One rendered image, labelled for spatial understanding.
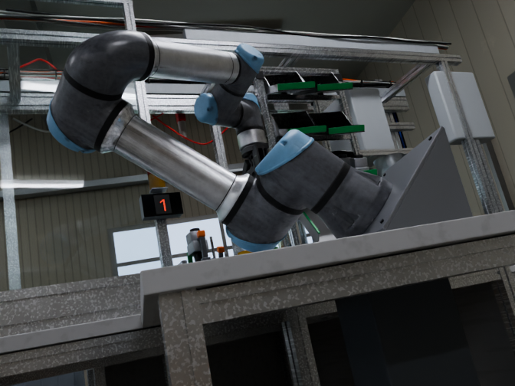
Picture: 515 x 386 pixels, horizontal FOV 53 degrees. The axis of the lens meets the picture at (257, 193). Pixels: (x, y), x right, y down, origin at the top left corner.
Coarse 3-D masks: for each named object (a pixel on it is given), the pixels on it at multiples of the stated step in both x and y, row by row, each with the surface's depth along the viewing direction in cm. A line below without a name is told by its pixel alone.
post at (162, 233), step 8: (128, 8) 182; (128, 16) 180; (128, 24) 179; (136, 88) 172; (144, 88) 173; (144, 96) 172; (144, 104) 171; (144, 112) 171; (160, 192) 163; (160, 224) 160; (160, 232) 159; (160, 240) 158; (168, 240) 159; (160, 248) 157; (168, 248) 158; (168, 256) 157; (168, 264) 157
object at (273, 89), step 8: (296, 72) 186; (264, 80) 181; (272, 80) 196; (280, 80) 197; (288, 80) 194; (296, 80) 187; (256, 88) 192; (272, 88) 174; (280, 88) 168; (288, 88) 169; (296, 88) 170; (304, 88) 171; (312, 88) 171
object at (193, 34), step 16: (192, 32) 235; (208, 32) 239; (224, 32) 242; (240, 32) 246; (256, 32) 250; (352, 48) 271; (368, 48) 275; (384, 48) 280; (400, 48) 285; (416, 48) 290; (432, 48) 295; (400, 96) 344
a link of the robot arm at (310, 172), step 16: (288, 144) 96; (304, 144) 97; (272, 160) 97; (288, 160) 96; (304, 160) 96; (320, 160) 97; (336, 160) 98; (272, 176) 98; (288, 176) 97; (304, 176) 96; (320, 176) 96; (272, 192) 99; (288, 192) 98; (304, 192) 97; (320, 192) 96; (288, 208) 100; (304, 208) 103
